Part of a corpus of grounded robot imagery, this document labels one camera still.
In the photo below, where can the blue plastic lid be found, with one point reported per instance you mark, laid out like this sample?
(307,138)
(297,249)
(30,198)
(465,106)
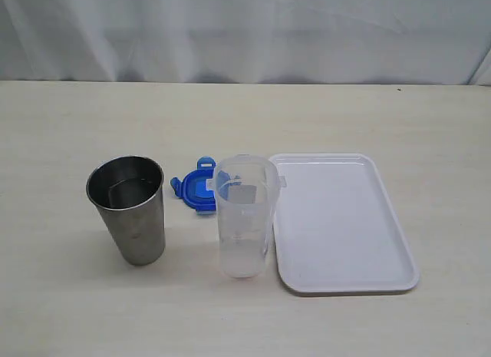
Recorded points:
(193,189)

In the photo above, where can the stainless steel cup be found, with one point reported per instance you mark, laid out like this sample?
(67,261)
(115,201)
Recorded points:
(128,194)

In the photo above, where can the clear plastic container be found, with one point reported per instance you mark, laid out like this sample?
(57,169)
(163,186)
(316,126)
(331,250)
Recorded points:
(245,229)

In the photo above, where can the white rectangular plastic tray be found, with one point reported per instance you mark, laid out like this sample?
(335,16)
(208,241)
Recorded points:
(335,229)

